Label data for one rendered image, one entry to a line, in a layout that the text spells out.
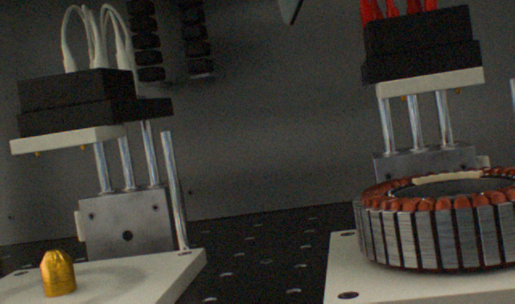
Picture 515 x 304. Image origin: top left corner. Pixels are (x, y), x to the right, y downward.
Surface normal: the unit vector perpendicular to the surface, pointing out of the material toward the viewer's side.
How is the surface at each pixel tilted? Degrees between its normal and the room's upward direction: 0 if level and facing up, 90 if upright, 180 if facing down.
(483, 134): 90
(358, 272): 0
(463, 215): 90
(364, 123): 90
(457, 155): 90
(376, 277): 0
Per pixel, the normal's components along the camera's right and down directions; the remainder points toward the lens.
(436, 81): -0.15, 0.07
